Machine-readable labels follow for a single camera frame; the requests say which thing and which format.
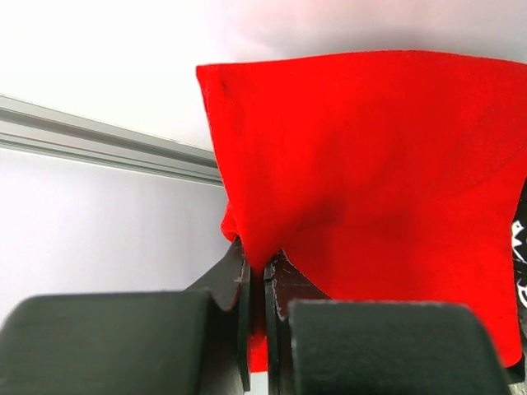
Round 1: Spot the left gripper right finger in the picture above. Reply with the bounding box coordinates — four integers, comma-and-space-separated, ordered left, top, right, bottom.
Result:
263, 251, 329, 395

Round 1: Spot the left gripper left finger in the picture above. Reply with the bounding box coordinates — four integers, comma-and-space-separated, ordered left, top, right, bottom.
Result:
189, 239, 252, 391

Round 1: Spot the red t shirt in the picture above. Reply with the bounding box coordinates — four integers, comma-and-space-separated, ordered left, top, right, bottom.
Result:
196, 50, 526, 366

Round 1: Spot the left aluminium corner post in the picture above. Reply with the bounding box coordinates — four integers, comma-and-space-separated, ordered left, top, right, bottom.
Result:
1, 95, 222, 185

